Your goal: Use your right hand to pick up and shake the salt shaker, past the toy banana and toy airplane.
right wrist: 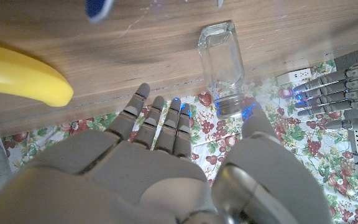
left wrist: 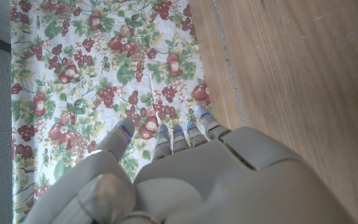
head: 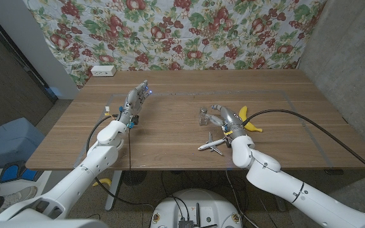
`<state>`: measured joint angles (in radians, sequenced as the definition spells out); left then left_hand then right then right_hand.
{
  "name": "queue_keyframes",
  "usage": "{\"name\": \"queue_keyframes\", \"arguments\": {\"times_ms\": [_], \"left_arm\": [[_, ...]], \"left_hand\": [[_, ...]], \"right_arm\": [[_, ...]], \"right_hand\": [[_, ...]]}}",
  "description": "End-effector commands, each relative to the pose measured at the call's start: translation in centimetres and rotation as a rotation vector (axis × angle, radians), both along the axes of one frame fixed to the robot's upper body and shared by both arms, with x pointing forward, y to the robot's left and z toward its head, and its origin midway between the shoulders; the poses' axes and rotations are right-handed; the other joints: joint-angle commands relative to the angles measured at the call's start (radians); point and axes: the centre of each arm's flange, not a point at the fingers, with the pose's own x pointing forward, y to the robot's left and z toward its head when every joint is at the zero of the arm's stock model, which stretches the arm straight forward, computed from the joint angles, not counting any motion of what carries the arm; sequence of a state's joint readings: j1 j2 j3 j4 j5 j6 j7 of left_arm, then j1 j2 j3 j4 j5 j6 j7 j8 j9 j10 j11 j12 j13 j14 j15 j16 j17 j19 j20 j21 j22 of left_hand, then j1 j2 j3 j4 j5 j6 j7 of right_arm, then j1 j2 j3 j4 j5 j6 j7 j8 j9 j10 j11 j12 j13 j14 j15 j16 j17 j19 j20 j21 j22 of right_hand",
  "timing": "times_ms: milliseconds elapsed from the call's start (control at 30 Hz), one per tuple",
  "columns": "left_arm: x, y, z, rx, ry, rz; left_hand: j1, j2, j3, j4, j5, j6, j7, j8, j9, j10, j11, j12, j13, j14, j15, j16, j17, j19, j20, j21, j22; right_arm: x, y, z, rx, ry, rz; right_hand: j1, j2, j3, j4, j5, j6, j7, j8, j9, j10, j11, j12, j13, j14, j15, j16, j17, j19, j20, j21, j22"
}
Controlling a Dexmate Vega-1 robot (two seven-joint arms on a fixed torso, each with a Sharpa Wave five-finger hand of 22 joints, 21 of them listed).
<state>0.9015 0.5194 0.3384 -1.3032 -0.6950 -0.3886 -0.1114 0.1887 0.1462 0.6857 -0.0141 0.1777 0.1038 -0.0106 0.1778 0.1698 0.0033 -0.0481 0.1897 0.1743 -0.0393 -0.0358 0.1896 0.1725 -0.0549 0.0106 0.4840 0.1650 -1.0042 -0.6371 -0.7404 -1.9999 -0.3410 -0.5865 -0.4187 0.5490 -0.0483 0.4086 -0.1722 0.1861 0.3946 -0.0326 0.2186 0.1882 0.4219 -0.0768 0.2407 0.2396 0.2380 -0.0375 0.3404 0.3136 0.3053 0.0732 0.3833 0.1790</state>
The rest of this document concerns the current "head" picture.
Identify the yellow toy banana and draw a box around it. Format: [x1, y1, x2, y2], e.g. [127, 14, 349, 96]
[238, 105, 263, 133]

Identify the fruit print backdrop cloth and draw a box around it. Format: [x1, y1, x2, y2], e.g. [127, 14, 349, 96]
[22, 0, 329, 90]

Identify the thin black left wrist cable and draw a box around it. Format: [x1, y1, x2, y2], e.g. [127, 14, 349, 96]
[127, 126, 132, 170]

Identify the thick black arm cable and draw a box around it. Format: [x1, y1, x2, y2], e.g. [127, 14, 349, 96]
[86, 114, 155, 206]
[241, 108, 365, 180]

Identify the blue and black foot pedal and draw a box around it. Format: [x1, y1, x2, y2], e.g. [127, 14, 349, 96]
[0, 160, 39, 184]

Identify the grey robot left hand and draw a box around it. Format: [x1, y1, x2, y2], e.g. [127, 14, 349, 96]
[118, 79, 153, 128]

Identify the white power outlet box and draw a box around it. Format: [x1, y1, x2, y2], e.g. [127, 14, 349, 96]
[90, 65, 117, 77]

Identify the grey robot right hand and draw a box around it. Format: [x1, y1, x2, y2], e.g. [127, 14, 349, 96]
[205, 104, 248, 140]

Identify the white floor platform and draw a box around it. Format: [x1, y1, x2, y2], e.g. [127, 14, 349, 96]
[0, 167, 53, 203]

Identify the round black fan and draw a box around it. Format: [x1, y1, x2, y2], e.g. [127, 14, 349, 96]
[122, 170, 148, 186]

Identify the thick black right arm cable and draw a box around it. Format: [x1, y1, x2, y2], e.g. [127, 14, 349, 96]
[241, 108, 365, 180]

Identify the yellow curved item under table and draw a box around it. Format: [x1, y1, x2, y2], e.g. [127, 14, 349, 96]
[93, 177, 112, 187]

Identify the clear glass salt shaker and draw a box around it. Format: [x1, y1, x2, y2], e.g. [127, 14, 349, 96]
[198, 106, 209, 127]

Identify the white table leg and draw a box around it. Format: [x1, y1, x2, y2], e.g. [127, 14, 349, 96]
[105, 170, 124, 212]

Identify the white robot torso base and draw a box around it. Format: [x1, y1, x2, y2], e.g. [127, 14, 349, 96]
[150, 188, 243, 228]

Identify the blue grey plastic bin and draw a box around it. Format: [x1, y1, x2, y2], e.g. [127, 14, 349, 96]
[0, 117, 46, 170]

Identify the grey table leg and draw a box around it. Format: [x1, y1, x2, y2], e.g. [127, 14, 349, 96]
[274, 194, 288, 212]

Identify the white toy airplane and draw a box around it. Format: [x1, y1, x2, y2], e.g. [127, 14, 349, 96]
[197, 132, 229, 156]

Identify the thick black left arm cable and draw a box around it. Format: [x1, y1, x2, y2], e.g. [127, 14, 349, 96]
[86, 114, 155, 206]

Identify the white sneaker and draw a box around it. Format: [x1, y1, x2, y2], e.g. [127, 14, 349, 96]
[3, 186, 39, 206]

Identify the grey floor cable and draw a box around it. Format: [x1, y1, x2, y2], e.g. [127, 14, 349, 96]
[225, 169, 261, 228]

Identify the white connector with yellow wire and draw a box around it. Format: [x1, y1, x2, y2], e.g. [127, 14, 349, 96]
[104, 106, 117, 120]

